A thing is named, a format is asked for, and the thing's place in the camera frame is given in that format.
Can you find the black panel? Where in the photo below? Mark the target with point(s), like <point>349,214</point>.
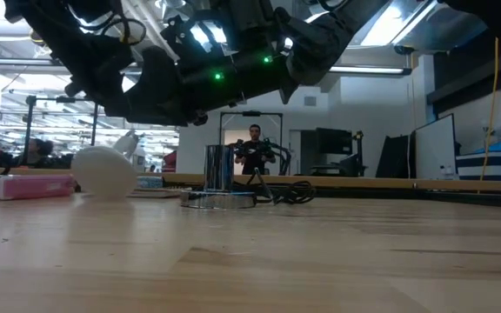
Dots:
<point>394,156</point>

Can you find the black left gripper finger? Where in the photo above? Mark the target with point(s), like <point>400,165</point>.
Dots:
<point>159,95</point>

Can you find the long ceiling light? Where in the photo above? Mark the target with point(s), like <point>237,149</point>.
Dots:
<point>363,69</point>

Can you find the blue white striped box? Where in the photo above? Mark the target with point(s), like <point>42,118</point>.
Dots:
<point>494,165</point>

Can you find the black monitor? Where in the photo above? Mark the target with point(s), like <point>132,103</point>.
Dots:
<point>333,141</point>

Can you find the person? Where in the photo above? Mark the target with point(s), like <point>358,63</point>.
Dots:
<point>39,150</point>
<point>255,158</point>

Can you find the white machine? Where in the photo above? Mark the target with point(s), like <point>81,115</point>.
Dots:
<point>131,143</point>

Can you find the red chair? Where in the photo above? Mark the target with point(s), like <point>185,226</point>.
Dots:
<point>170,161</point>

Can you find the black metal table frame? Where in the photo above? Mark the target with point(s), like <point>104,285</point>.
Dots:
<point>450,197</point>

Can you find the pink and white box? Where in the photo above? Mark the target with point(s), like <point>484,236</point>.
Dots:
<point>33,187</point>

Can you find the whiteboard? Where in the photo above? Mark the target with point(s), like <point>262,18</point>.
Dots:
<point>435,148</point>

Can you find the brown cardboard sheet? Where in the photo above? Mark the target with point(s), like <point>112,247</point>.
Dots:
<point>159,192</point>

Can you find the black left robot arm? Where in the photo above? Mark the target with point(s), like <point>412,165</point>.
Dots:
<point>46,35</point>

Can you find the chrome lamp socket base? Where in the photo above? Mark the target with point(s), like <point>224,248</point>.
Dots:
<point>220,167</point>

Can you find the light brown wooden desk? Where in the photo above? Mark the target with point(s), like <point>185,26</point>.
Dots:
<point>363,182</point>

